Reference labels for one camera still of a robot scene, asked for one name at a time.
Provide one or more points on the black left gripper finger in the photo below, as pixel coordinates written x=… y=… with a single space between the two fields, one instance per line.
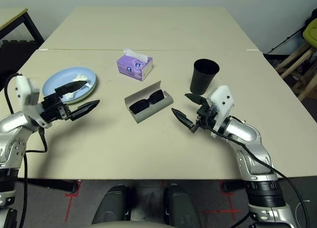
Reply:
x=85 y=109
x=71 y=86

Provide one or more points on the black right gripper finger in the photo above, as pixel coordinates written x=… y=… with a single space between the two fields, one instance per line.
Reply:
x=184 y=120
x=196 y=98

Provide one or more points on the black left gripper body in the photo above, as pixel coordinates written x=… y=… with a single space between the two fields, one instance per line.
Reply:
x=54 y=109

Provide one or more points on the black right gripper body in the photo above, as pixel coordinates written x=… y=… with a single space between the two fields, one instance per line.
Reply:
x=206 y=116

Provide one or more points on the blue plastic plate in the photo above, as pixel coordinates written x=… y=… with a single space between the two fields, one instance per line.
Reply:
x=62 y=79

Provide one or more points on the white tissue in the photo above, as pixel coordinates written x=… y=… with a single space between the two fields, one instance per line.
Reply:
x=80 y=77

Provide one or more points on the black sunglasses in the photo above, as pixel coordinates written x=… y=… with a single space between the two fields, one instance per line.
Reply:
x=138 y=106

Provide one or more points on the grey glasses case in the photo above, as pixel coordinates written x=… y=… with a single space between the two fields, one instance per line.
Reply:
x=142 y=94

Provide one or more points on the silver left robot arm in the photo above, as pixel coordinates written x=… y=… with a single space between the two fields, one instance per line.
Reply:
x=12 y=138

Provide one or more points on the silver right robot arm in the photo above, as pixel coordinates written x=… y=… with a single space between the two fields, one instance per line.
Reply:
x=247 y=138

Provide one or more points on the black plastic cup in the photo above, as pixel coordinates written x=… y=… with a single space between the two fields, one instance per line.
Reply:
x=203 y=79

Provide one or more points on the purple tissue pack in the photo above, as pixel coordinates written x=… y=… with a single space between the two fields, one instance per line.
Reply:
x=130 y=68

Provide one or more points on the black foam floor mat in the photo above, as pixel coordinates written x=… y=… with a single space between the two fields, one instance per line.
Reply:
x=15 y=54

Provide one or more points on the black table foot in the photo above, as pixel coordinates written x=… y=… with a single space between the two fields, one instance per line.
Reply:
x=59 y=186
x=232 y=187

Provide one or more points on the dark grey robot right leg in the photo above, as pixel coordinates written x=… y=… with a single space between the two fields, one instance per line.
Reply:
x=180 y=205

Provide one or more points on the dark grey robot leg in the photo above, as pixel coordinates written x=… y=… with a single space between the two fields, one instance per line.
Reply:
x=180 y=205
x=111 y=205

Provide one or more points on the dark grey robot left leg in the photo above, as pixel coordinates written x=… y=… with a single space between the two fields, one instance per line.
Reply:
x=111 y=205

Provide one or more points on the wooden stool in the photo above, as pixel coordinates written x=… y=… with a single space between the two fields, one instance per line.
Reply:
x=293 y=57

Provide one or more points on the black stand rod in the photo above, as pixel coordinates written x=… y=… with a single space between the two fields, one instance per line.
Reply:
x=287 y=40

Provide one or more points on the yellow-green chair seat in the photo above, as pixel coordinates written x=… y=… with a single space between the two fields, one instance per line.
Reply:
x=310 y=32

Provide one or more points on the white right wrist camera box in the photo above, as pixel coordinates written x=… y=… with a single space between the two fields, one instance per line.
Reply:
x=224 y=99

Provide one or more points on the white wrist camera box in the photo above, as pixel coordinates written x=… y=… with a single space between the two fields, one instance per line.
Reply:
x=23 y=89
x=224 y=99

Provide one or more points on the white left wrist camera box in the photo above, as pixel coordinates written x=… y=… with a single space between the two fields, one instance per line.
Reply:
x=23 y=89

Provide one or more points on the beige side table black frame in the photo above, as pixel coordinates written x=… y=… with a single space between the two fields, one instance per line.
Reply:
x=10 y=16

